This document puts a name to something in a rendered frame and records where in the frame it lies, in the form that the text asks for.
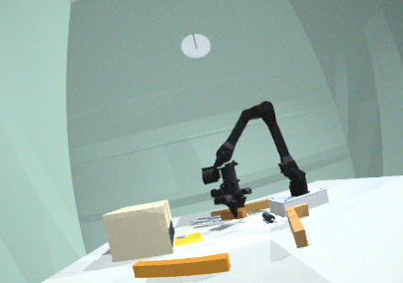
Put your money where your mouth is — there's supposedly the cream box-shaped cabinet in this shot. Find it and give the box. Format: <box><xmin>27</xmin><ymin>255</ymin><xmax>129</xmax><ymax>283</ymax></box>
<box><xmin>102</xmin><ymin>200</ymin><xmax>203</xmax><ymax>263</ymax></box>

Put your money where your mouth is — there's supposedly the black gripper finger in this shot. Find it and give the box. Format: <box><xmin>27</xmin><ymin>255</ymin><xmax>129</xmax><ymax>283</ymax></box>
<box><xmin>223</xmin><ymin>200</ymin><xmax>237</xmax><ymax>217</ymax></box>
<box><xmin>236</xmin><ymin>196</ymin><xmax>247</xmax><ymax>209</ymax></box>

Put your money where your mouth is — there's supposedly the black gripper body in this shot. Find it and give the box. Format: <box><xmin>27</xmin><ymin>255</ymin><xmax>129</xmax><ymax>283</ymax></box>
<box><xmin>214</xmin><ymin>177</ymin><xmax>252</xmax><ymax>205</ymax></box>

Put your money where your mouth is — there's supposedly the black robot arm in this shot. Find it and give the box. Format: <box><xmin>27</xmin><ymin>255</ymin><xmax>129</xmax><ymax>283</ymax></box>
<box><xmin>201</xmin><ymin>101</ymin><xmax>310</xmax><ymax>196</ymax></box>

